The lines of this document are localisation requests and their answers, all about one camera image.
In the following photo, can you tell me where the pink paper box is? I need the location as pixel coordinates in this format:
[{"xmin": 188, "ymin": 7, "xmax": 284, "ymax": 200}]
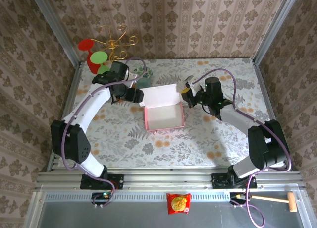
[{"xmin": 140, "ymin": 83, "xmax": 186, "ymax": 132}]

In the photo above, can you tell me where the teal plastic cup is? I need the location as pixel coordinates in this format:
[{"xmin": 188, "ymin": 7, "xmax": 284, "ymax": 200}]
[{"xmin": 137, "ymin": 78, "xmax": 152, "ymax": 89}]

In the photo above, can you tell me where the leaf patterned bowl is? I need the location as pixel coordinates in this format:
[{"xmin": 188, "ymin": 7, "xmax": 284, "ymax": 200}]
[{"xmin": 135, "ymin": 66, "xmax": 154, "ymax": 81}]

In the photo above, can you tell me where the green plastic wine glass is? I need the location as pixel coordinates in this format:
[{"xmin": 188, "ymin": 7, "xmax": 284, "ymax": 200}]
[{"xmin": 90, "ymin": 51, "xmax": 111, "ymax": 75}]

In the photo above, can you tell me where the red plastic wine glass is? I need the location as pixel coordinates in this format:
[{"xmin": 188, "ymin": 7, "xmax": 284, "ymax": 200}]
[{"xmin": 78, "ymin": 39, "xmax": 100, "ymax": 74}]

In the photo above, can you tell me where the wide aluminium extrusion beam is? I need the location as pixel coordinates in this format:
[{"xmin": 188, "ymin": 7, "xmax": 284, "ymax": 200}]
[{"xmin": 34, "ymin": 168, "xmax": 305, "ymax": 192}]

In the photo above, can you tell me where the red snack packet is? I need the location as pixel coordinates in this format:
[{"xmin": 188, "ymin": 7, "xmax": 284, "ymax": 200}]
[{"xmin": 166, "ymin": 192, "xmax": 192, "ymax": 216}]

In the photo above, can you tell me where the small black connector board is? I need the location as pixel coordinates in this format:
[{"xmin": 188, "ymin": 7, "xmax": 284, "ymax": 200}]
[
  {"xmin": 91, "ymin": 192, "xmax": 112, "ymax": 205},
  {"xmin": 229, "ymin": 192, "xmax": 249, "ymax": 205}
]

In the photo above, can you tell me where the wooden mallet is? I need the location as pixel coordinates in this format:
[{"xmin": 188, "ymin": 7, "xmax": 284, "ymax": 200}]
[{"xmin": 250, "ymin": 192, "xmax": 298, "ymax": 213}]

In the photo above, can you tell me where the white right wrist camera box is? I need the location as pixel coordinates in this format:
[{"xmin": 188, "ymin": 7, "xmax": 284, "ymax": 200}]
[{"xmin": 184, "ymin": 75, "xmax": 200, "ymax": 92}]

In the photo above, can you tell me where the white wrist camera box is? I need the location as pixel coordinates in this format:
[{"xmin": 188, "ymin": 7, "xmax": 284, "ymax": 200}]
[
  {"xmin": 184, "ymin": 75, "xmax": 200, "ymax": 92},
  {"xmin": 125, "ymin": 70, "xmax": 139, "ymax": 88}
]

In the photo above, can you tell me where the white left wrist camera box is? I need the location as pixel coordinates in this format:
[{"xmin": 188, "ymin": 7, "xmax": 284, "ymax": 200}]
[{"xmin": 125, "ymin": 70, "xmax": 139, "ymax": 88}]

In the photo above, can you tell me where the gold wire stand wooden base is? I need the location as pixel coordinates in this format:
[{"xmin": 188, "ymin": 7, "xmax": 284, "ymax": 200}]
[{"xmin": 99, "ymin": 24, "xmax": 138, "ymax": 104}]

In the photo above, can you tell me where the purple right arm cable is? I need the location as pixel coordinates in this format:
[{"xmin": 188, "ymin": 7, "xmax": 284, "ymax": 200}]
[{"xmin": 192, "ymin": 68, "xmax": 292, "ymax": 228}]

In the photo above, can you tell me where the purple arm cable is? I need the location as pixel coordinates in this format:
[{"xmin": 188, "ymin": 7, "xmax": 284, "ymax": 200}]
[
  {"xmin": 61, "ymin": 56, "xmax": 147, "ymax": 209},
  {"xmin": 192, "ymin": 68, "xmax": 292, "ymax": 228}
]

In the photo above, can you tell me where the aluminium side rail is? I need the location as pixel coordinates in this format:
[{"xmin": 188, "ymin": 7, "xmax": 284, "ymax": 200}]
[
  {"xmin": 46, "ymin": 61, "xmax": 84, "ymax": 173},
  {"xmin": 252, "ymin": 58, "xmax": 293, "ymax": 171}
]

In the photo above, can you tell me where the aluminium corner post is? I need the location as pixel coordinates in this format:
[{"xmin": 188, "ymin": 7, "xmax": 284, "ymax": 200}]
[
  {"xmin": 27, "ymin": 0, "xmax": 82, "ymax": 65},
  {"xmin": 252, "ymin": 0, "xmax": 302, "ymax": 65}
]

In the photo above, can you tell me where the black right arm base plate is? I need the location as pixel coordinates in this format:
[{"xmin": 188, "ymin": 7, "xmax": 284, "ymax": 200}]
[{"xmin": 212, "ymin": 173, "xmax": 258, "ymax": 189}]

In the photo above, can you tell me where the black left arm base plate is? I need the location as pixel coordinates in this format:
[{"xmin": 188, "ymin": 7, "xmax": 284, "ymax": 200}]
[{"xmin": 80, "ymin": 174, "xmax": 124, "ymax": 190}]

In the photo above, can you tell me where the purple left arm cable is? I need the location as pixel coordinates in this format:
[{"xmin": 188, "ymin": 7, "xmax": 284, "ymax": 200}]
[{"xmin": 61, "ymin": 56, "xmax": 147, "ymax": 209}]

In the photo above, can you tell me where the slotted grey cable duct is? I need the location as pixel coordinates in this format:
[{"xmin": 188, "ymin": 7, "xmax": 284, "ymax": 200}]
[{"xmin": 43, "ymin": 191, "xmax": 251, "ymax": 201}]

